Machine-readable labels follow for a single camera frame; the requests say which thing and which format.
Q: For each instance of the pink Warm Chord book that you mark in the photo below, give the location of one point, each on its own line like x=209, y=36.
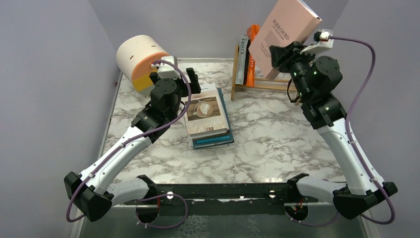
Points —
x=289, y=21

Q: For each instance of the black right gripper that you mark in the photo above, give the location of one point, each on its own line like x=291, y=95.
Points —
x=288, y=55

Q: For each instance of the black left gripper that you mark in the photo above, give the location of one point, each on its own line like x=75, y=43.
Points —
x=193, y=85

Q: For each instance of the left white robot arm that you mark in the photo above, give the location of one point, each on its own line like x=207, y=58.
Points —
x=91, y=192

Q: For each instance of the teal bottom book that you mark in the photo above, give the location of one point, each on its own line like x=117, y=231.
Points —
x=218, y=140

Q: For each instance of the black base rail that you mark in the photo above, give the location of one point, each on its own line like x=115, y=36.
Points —
x=221, y=199

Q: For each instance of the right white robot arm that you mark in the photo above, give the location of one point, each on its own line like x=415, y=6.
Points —
x=315, y=78

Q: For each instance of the white Afternoon Tea book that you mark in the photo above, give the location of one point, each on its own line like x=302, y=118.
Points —
x=205, y=114

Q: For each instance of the grey ianra book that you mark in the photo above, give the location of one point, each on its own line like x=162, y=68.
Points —
x=242, y=49

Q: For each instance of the wooden book rack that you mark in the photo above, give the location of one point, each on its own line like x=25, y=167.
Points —
x=262, y=83

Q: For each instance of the cream orange cylinder container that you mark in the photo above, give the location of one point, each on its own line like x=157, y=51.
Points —
x=134, y=58

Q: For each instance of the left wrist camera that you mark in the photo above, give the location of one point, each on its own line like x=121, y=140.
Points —
x=167, y=71

